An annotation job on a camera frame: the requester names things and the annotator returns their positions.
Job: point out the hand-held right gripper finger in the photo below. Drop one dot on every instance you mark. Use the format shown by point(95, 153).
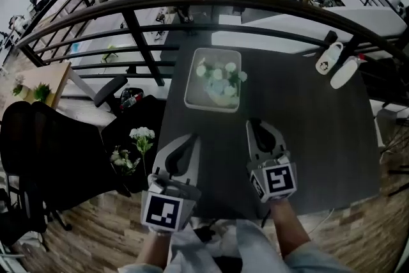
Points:
point(280, 144)
point(252, 145)

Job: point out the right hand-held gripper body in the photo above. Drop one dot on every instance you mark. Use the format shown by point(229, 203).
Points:
point(278, 180)

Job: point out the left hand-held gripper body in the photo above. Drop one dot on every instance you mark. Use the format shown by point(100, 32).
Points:
point(163, 209)

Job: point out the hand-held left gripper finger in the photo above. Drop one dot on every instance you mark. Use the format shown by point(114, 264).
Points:
point(194, 166)
point(159, 163)

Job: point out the white and blue artificial flowers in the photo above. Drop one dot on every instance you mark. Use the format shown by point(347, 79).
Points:
point(220, 88)

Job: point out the white rectangular tray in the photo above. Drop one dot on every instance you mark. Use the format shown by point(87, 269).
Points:
point(191, 99)

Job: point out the person's left forearm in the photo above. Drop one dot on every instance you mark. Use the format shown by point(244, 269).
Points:
point(153, 249)

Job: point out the person's right forearm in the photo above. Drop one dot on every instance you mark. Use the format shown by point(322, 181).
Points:
point(289, 227)

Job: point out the large white artificial flower stem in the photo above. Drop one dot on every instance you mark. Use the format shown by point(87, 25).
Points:
point(142, 132)

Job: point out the small white artificial flower bunch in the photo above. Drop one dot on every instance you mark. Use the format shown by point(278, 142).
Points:
point(121, 160)

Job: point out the person's light blue shirt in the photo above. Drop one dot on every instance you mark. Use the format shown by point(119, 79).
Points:
point(252, 243)

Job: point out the red and white bottle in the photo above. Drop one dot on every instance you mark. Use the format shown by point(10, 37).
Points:
point(131, 99)

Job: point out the white mug with dark print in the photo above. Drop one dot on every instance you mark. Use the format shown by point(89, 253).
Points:
point(323, 65)

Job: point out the plain white cup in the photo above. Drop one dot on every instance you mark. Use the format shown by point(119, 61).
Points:
point(342, 75)

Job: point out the plastic bottle red cap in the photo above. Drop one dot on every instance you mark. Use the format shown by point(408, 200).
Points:
point(361, 58)

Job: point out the small green potted plant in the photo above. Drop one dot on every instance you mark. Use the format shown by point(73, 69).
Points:
point(41, 92)

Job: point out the light wooden desk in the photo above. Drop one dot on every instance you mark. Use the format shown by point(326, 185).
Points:
point(48, 73)

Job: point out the small white potted flower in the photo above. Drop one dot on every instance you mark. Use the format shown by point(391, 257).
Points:
point(20, 88)

